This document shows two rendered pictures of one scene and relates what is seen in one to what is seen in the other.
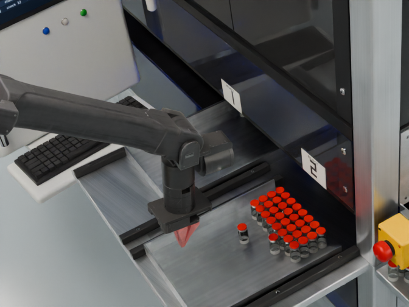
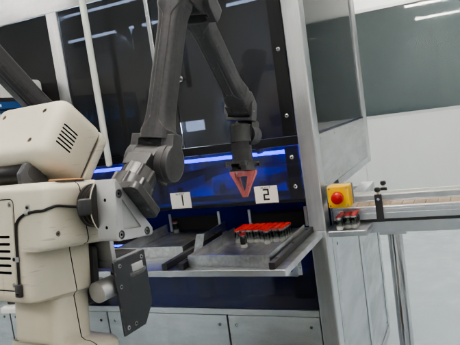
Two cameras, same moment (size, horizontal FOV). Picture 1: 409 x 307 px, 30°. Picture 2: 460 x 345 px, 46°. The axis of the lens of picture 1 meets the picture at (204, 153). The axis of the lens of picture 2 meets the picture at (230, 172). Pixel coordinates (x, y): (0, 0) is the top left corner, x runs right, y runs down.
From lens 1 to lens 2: 1.38 m
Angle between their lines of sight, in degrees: 51
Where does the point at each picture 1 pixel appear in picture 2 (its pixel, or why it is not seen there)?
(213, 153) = (254, 125)
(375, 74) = (309, 87)
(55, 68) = not seen: hidden behind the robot
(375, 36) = (306, 64)
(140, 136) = (239, 83)
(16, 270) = not seen: outside the picture
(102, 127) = (230, 64)
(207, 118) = (155, 238)
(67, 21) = not seen: hidden behind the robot
